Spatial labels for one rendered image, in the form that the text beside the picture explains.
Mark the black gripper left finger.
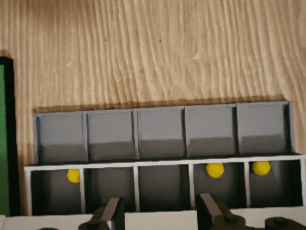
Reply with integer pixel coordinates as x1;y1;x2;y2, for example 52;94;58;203
78;197;125;230

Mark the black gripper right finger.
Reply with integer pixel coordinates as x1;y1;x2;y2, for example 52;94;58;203
196;193;306;230

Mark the yellow ball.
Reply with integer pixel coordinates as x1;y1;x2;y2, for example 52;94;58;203
206;163;224;178
67;169;80;183
252;161;270;176

